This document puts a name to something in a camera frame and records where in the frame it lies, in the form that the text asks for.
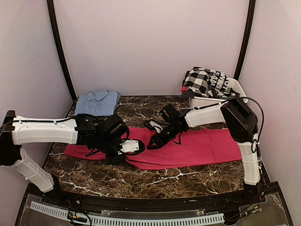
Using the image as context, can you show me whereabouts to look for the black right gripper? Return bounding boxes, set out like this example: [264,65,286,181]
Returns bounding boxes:
[148,123,182,149]

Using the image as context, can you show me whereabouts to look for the left black corner post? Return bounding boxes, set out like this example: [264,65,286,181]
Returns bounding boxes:
[47,0,77,101]

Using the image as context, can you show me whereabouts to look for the black curved front rail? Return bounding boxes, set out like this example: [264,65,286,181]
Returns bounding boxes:
[36,190,260,212]

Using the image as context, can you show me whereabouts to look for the black corner post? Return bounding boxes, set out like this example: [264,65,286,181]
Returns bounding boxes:
[47,0,77,101]
[234,0,256,81]

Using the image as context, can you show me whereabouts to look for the black shirt white lettering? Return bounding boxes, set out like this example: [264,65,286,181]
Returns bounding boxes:
[207,70,240,99]

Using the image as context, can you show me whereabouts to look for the pink trousers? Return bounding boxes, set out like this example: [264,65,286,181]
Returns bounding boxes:
[63,127,243,170]

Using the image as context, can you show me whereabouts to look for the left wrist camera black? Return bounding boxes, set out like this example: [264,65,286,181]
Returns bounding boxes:
[104,115,129,139]

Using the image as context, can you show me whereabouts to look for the right black corner post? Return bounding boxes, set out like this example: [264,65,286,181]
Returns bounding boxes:
[234,0,256,81]

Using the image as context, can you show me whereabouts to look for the white plastic laundry bin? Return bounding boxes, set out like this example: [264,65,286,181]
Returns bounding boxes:
[188,77,249,109]

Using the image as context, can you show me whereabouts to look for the folded light blue shirt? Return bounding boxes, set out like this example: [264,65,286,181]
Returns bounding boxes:
[74,90,121,116]

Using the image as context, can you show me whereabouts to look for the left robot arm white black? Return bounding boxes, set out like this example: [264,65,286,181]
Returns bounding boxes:
[0,111,130,205]

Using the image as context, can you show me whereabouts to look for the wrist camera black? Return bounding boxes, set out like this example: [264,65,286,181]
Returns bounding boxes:
[159,104,180,123]
[104,115,129,139]

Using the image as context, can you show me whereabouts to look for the black white checkered shirt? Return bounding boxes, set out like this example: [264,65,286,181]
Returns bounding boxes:
[181,67,210,98]

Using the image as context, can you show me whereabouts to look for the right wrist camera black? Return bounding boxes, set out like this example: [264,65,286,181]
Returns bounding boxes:
[159,104,180,123]

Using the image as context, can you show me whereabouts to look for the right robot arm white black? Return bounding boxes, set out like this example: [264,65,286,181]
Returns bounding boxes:
[147,97,263,204]

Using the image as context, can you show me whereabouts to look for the white slotted cable duct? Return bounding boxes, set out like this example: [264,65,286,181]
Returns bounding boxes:
[30,202,225,226]

